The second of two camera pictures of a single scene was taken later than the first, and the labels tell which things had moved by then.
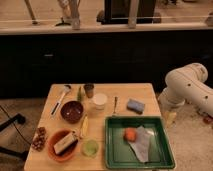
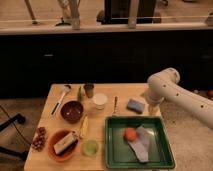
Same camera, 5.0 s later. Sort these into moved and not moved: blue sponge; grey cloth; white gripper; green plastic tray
Moved: white gripper
Not moved: grey cloth; blue sponge; green plastic tray
